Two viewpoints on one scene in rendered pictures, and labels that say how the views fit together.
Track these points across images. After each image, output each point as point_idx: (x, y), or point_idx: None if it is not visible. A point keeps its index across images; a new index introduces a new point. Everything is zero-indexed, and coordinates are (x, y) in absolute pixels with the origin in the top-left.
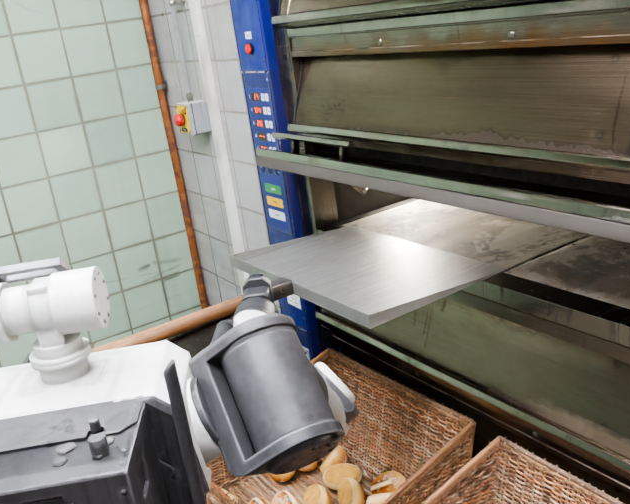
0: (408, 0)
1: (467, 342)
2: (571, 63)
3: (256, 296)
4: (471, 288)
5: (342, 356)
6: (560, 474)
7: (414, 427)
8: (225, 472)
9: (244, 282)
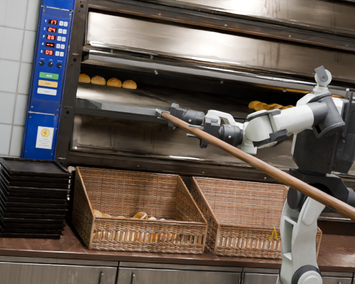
0: (194, 4)
1: (176, 142)
2: (240, 38)
3: (185, 110)
4: None
5: (91, 168)
6: (221, 180)
7: (145, 189)
8: (65, 239)
9: (171, 106)
